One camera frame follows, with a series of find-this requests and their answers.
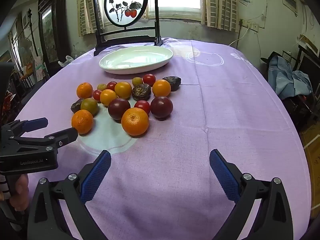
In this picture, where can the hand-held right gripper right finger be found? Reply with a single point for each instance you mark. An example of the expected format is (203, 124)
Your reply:
(222, 175)

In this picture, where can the blue cloth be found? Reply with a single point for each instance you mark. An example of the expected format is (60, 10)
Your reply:
(287, 80)

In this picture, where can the red cherry tomato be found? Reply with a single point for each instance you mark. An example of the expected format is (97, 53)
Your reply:
(97, 94)
(142, 106)
(149, 79)
(111, 85)

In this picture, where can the small greenish cherry tomato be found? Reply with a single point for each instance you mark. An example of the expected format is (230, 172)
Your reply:
(137, 81)
(102, 87)

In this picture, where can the greenish yellow tomato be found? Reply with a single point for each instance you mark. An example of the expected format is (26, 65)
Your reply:
(89, 106)

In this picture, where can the white oval plate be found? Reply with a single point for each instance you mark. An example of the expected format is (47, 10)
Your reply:
(135, 60)

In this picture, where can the large orange tangerine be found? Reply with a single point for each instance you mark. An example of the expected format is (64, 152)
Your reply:
(135, 121)

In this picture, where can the wall vent grille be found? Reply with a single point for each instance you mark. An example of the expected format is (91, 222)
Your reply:
(290, 0)

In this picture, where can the small orange tangerine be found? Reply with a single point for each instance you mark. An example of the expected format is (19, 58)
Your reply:
(84, 90)

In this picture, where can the dark brown wrinkled fruit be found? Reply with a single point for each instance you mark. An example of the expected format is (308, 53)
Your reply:
(172, 82)
(141, 91)
(76, 105)

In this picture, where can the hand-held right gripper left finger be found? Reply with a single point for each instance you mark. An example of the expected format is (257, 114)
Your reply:
(96, 175)

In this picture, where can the medium orange tangerine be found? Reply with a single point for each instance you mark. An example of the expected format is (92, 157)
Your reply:
(82, 121)

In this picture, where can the round painted table screen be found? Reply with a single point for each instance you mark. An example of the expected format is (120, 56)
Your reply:
(125, 0)

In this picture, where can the yellow-orange tomato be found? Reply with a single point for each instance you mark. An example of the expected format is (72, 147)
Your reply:
(123, 90)
(161, 88)
(108, 97)

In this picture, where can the dark wooden cabinet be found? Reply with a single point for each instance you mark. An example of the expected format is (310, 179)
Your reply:
(50, 30)

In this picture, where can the white plastic bag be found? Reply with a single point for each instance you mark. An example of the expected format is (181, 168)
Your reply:
(66, 60)

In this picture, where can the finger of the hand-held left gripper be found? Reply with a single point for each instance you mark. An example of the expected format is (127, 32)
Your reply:
(37, 123)
(62, 136)

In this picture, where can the dark purple tomato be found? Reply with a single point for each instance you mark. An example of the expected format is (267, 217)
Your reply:
(161, 107)
(119, 108)

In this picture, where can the checkered beige curtain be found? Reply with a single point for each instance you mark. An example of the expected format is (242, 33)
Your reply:
(220, 5)
(85, 10)

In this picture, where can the purple tablecloth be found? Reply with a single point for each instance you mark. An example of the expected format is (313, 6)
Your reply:
(200, 130)

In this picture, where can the person's left hand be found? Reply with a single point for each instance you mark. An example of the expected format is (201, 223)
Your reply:
(20, 192)

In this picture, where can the white wall socket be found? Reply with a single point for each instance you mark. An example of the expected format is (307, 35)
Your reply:
(248, 25)

